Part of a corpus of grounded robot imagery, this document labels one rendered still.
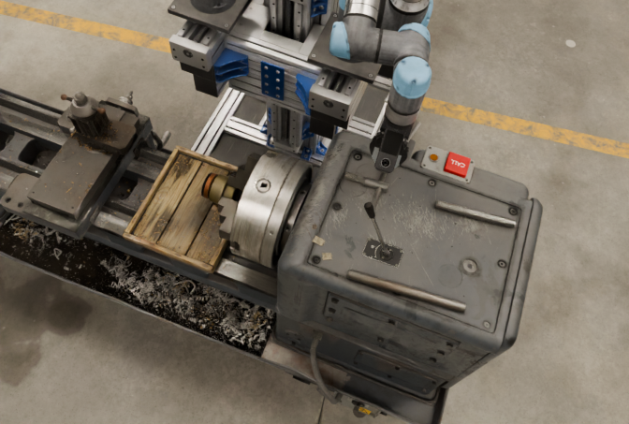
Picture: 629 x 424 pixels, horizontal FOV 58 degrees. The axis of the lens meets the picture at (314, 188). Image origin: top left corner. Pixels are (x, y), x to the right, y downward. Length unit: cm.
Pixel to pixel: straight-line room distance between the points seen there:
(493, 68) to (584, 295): 139
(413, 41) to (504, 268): 59
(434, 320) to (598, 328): 170
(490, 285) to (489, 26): 256
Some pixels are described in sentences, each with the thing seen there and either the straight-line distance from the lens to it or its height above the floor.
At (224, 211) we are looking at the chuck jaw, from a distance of 161.
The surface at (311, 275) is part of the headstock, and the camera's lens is 138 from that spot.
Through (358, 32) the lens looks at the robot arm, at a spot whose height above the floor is 163.
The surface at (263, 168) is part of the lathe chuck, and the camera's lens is 152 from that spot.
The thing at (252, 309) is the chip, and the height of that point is 56.
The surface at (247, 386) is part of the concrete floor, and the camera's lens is 258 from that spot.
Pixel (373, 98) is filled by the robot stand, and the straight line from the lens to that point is 299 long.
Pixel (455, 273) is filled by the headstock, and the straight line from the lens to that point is 144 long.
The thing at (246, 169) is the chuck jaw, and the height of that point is 117.
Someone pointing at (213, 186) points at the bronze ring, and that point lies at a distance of 164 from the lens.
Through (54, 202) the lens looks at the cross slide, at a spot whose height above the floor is 97.
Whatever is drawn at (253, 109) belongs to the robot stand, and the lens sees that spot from 290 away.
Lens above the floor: 254
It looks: 61 degrees down
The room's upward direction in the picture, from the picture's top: 7 degrees clockwise
